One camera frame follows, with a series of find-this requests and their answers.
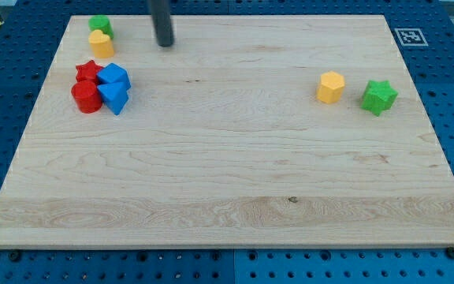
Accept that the yellow hexagon block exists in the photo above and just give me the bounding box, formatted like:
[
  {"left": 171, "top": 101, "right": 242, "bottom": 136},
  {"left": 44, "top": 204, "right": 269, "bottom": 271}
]
[{"left": 316, "top": 71, "right": 345, "bottom": 104}]

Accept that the yellow heart block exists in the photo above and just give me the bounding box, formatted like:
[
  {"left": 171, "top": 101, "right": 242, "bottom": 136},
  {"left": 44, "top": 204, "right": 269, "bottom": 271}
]
[{"left": 88, "top": 29, "right": 115, "bottom": 58}]

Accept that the wooden board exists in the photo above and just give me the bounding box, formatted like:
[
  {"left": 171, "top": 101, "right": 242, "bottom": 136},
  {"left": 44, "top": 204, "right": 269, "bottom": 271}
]
[{"left": 0, "top": 15, "right": 454, "bottom": 250}]

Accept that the blue triangle block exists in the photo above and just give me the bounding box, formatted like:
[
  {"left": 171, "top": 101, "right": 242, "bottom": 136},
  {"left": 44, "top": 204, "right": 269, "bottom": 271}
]
[{"left": 97, "top": 82, "right": 128, "bottom": 115}]

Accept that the blue cube block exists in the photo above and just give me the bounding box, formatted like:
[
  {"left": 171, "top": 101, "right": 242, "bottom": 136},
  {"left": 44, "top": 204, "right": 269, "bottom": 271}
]
[{"left": 96, "top": 63, "right": 131, "bottom": 90}]

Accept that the red cylinder block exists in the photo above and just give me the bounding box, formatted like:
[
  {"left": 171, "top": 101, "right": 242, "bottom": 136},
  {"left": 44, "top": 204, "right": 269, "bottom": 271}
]
[{"left": 71, "top": 80, "right": 102, "bottom": 114}]

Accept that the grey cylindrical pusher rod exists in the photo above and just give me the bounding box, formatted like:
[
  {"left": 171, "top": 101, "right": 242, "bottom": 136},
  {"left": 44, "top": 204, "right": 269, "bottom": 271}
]
[{"left": 147, "top": 0, "right": 174, "bottom": 47}]

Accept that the red star block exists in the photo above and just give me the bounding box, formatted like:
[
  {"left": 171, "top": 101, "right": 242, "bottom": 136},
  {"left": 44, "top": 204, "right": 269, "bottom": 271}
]
[{"left": 76, "top": 60, "right": 103, "bottom": 84}]

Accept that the green star block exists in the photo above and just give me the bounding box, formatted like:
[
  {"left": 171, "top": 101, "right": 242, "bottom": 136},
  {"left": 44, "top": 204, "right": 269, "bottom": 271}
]
[{"left": 360, "top": 80, "right": 398, "bottom": 116}]

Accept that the green cylinder block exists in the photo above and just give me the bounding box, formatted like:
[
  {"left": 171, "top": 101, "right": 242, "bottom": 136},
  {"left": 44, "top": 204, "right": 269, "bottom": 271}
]
[{"left": 88, "top": 15, "right": 114, "bottom": 39}]

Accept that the white fiducial marker tag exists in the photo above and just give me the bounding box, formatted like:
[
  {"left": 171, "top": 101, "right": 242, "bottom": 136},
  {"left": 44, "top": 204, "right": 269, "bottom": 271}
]
[{"left": 394, "top": 28, "right": 428, "bottom": 47}]

